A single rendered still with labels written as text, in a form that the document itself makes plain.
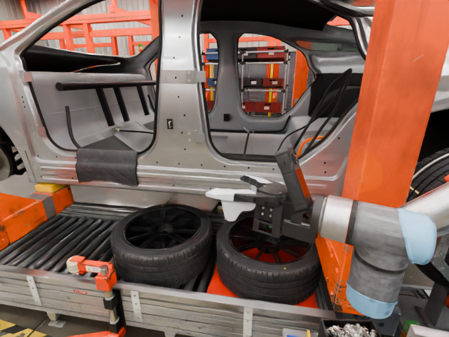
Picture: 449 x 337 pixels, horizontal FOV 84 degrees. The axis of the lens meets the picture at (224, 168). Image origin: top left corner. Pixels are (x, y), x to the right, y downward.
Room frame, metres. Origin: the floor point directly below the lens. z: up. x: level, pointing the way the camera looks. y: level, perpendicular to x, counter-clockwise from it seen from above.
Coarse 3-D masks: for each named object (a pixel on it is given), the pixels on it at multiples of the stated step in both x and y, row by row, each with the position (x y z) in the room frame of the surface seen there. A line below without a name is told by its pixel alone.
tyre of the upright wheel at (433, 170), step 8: (440, 152) 1.09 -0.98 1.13; (448, 152) 1.07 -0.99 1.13; (424, 160) 1.10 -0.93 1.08; (432, 160) 1.07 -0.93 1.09; (440, 160) 1.04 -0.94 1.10; (448, 160) 1.00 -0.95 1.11; (416, 168) 1.10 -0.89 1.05; (424, 168) 1.06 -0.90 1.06; (432, 168) 1.02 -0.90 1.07; (440, 168) 0.99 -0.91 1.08; (448, 168) 0.96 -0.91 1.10; (416, 176) 1.06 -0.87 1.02; (424, 176) 1.02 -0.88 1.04; (432, 176) 0.98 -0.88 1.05; (440, 176) 0.96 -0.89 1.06; (416, 184) 1.02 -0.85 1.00; (424, 184) 0.98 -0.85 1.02; (432, 184) 0.95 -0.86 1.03; (440, 184) 0.92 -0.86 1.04; (416, 192) 0.99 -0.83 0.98; (424, 192) 0.95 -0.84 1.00; (408, 200) 1.00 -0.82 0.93; (416, 264) 0.92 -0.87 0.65; (424, 272) 0.90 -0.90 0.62; (432, 272) 0.89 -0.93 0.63; (432, 280) 0.90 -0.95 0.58; (440, 280) 0.89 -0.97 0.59; (448, 288) 0.89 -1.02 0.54
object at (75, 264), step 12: (72, 264) 1.10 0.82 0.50; (84, 264) 1.10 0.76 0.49; (96, 264) 1.10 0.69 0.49; (108, 264) 1.10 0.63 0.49; (96, 276) 1.00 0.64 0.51; (108, 276) 1.00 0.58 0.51; (108, 288) 0.98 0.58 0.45; (72, 336) 1.00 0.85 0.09; (84, 336) 0.99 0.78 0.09; (96, 336) 0.99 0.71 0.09; (108, 336) 0.99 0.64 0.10; (120, 336) 1.00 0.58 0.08
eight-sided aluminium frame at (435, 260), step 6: (438, 240) 0.83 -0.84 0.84; (444, 240) 0.82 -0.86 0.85; (438, 246) 0.82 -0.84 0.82; (444, 246) 0.82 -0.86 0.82; (438, 252) 0.82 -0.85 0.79; (444, 252) 0.82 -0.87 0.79; (432, 258) 0.83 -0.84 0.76; (438, 258) 0.82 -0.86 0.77; (444, 258) 0.82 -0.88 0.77; (432, 264) 0.84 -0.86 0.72; (438, 264) 0.82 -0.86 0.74; (444, 264) 0.82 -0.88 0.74; (438, 270) 0.82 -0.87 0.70; (444, 270) 0.82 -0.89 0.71; (444, 276) 0.82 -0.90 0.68
